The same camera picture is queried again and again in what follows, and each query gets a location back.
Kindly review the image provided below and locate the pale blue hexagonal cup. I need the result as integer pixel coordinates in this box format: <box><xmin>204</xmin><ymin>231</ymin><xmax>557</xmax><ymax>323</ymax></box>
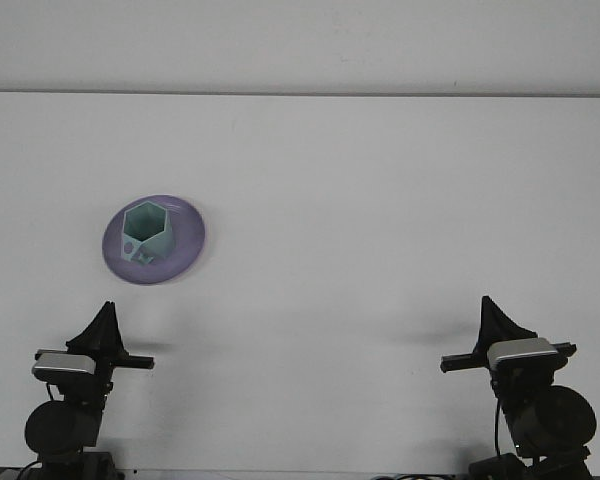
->
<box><xmin>120</xmin><ymin>201</ymin><xmax>175</xmax><ymax>266</ymax></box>

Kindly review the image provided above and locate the pale purple round plate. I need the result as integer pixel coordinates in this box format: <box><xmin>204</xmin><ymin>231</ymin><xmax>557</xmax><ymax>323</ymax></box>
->
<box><xmin>101</xmin><ymin>193</ymin><xmax>207</xmax><ymax>286</ymax></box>

